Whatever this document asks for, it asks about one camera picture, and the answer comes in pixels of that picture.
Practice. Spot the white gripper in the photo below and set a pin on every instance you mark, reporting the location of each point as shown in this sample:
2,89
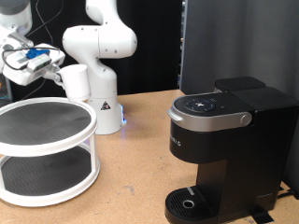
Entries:
18,76

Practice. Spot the black Keurig coffee machine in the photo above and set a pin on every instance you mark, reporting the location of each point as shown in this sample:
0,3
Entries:
249,149

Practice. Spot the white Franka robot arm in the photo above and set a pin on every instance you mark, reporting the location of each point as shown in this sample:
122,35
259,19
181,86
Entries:
102,84

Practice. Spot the grey metal pole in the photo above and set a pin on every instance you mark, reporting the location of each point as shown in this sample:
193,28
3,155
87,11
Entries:
7,90

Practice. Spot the white two-tier turntable shelf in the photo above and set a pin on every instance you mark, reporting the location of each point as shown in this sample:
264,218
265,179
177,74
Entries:
46,146

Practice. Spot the black backdrop curtain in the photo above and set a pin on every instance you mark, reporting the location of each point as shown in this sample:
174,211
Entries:
155,46

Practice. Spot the grey tape strip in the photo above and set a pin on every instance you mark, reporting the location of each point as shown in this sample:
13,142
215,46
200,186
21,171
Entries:
190,190

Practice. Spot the dark grey partition panel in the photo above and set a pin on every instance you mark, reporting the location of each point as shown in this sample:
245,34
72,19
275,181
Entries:
233,31

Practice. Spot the black tape piece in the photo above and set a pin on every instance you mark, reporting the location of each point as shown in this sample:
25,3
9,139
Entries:
261,216

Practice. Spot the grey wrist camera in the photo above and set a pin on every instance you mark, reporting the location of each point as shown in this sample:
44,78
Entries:
39,63

